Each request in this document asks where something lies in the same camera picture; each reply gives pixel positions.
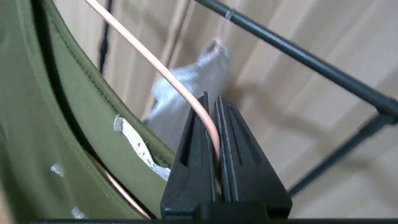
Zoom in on black clothes rack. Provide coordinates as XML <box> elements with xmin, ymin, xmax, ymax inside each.
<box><xmin>98</xmin><ymin>0</ymin><xmax>398</xmax><ymax>197</ymax></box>

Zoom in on beige curtain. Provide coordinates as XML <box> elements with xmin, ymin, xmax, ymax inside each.
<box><xmin>52</xmin><ymin>0</ymin><xmax>398</xmax><ymax>219</ymax></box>

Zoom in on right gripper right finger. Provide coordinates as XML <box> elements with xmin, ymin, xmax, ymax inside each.
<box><xmin>214</xmin><ymin>95</ymin><xmax>294</xmax><ymax>219</ymax></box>

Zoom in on green garment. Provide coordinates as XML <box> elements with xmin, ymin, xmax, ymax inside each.
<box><xmin>0</xmin><ymin>0</ymin><xmax>176</xmax><ymax>220</ymax></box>

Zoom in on pale grey shorts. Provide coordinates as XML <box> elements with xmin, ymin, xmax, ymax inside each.
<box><xmin>141</xmin><ymin>37</ymin><xmax>231</xmax><ymax>154</ymax></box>

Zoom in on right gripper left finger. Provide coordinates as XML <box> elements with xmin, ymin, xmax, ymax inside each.
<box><xmin>160</xmin><ymin>91</ymin><xmax>220</xmax><ymax>219</ymax></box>

